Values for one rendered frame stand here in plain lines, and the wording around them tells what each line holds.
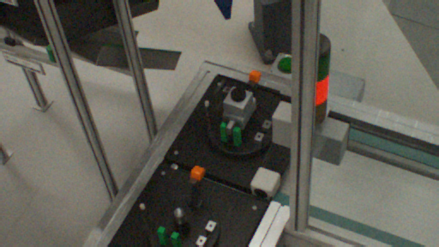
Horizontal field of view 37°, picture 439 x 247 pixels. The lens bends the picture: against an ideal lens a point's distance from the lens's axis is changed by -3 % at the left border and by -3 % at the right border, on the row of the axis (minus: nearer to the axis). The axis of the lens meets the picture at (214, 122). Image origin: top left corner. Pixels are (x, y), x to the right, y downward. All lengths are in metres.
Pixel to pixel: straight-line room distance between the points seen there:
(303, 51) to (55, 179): 0.81
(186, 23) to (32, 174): 0.57
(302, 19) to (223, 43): 0.88
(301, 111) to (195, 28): 0.82
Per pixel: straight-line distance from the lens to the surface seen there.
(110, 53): 1.29
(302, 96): 0.97
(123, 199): 1.35
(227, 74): 1.52
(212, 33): 1.76
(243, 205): 1.30
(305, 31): 0.86
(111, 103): 1.64
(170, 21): 1.81
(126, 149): 1.55
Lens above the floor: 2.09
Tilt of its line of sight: 52 degrees down
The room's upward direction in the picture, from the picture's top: 7 degrees counter-clockwise
